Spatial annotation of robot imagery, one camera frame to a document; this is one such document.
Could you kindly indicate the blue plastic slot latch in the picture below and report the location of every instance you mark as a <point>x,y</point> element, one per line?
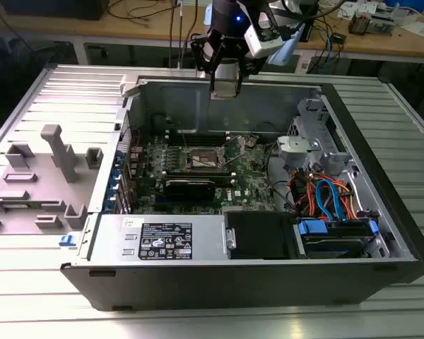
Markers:
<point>112,190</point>
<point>116,174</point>
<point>109,206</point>
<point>119,157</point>

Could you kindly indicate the small black box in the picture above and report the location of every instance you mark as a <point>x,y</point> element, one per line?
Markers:
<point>339,38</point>

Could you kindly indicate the silver power supply unit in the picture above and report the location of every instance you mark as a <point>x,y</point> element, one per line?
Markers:
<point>106,240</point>

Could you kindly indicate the blue disk carrier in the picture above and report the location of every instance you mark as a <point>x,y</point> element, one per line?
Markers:
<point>312,227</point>

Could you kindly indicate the silver coin battery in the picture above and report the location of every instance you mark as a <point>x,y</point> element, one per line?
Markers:
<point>249,143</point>

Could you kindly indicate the black monitor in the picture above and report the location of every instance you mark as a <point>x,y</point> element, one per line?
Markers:
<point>56,8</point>

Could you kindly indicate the black plastic shroud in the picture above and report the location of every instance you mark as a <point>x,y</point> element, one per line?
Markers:
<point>258,236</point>

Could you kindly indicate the silver CPU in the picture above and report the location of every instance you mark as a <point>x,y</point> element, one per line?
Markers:
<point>225,91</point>

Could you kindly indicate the green motherboard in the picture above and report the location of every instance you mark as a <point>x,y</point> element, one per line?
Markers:
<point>249,183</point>

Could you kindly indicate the grey parts rack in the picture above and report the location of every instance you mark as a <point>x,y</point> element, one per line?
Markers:
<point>39,197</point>

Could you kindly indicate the white papers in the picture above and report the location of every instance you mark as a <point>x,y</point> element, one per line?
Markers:
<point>353,8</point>

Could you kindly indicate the wooden desk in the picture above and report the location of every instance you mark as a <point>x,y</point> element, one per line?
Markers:
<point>381,44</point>

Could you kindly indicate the black PC case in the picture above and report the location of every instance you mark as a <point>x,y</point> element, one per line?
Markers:
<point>233,286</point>

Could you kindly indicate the metal locking lever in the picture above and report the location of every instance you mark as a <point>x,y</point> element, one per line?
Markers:
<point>233,159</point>
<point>183,136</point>

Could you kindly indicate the finned cooler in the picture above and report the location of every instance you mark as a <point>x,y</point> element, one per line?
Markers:
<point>360,23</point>

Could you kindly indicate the grey electronic device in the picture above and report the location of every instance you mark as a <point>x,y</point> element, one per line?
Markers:
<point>383,21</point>

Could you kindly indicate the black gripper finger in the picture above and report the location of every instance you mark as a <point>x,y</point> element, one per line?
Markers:
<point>239,84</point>
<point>196,53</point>

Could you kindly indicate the silver drive cage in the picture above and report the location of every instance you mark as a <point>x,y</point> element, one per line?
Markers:
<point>314,109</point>

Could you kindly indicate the graphics card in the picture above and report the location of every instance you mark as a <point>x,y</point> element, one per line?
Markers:
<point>191,190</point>

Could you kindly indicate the black RAM slot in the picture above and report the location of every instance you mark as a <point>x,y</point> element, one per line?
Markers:
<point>205,135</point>
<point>198,172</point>
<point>205,138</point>
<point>205,141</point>
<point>205,132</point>

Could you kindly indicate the black computer tower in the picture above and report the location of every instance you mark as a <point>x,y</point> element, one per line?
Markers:
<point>310,24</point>

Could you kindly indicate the silver metal bracket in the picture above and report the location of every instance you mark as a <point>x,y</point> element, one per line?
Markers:
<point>286,144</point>

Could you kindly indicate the white paper sheet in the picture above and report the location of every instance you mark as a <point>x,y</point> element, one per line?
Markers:
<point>422,30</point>

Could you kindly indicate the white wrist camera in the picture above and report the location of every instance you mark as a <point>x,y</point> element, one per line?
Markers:
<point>263,39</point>

